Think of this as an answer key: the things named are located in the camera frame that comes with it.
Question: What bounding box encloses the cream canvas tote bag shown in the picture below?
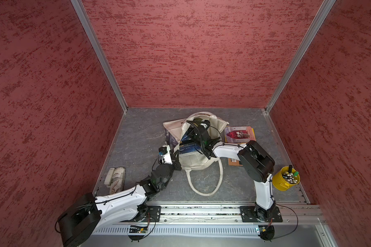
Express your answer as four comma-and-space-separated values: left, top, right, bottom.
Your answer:
163, 112, 228, 197

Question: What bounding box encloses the red cover book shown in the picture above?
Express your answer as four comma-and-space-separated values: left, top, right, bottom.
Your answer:
224, 126, 253, 144

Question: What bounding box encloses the corner aluminium post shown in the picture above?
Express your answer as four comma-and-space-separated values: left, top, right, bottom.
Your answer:
71, 0, 128, 113
265, 0, 336, 115

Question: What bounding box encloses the aluminium front rail frame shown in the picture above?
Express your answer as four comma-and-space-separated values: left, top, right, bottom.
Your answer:
92, 203, 337, 247

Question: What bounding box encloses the circuit board with wires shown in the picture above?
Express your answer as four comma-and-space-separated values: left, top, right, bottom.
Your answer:
127, 225, 150, 242
258, 225, 275, 241

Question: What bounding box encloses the right circuit board with wires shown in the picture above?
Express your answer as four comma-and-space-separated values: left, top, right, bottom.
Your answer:
258, 225, 275, 241

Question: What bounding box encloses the yellow cup with batteries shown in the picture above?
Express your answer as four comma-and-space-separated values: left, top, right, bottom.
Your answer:
272, 165, 301, 191

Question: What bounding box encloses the left circuit board with wires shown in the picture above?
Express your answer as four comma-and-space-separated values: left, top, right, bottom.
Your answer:
127, 225, 150, 242

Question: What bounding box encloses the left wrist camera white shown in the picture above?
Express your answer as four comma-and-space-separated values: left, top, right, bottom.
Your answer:
158, 145, 172, 165

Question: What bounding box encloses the left corner aluminium post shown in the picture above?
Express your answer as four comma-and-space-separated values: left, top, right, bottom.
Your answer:
71, 0, 128, 113

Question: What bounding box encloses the white rolled cloth object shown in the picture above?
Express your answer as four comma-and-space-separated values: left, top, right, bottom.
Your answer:
104, 167, 126, 195

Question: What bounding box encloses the right corner aluminium post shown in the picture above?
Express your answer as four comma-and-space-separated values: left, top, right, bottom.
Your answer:
265, 0, 336, 115

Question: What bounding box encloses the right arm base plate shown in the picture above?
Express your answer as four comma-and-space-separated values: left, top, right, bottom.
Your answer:
240, 205, 283, 223

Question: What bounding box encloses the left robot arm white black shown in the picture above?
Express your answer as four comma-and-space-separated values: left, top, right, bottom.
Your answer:
55, 154, 181, 247

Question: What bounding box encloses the blue green landscape book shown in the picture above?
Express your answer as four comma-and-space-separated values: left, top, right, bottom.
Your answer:
181, 126, 196, 144

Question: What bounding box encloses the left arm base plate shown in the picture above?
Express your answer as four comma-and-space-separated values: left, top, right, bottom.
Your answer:
126, 205, 162, 222

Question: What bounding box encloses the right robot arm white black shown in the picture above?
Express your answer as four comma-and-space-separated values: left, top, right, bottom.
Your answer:
186, 120, 276, 222

